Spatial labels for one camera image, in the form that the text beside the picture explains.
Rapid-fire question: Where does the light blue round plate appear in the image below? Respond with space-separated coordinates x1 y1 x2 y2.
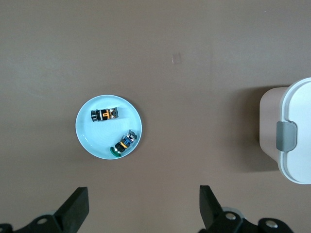
74 94 143 160

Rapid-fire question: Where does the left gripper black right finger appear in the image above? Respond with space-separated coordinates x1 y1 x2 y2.
199 185 294 233

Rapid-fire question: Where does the small black yellow object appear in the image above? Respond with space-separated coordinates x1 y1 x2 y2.
90 106 120 124

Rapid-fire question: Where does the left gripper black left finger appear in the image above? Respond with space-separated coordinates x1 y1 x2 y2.
0 186 90 233

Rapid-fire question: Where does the white lidded lunch box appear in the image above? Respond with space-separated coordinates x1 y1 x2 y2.
259 77 311 185

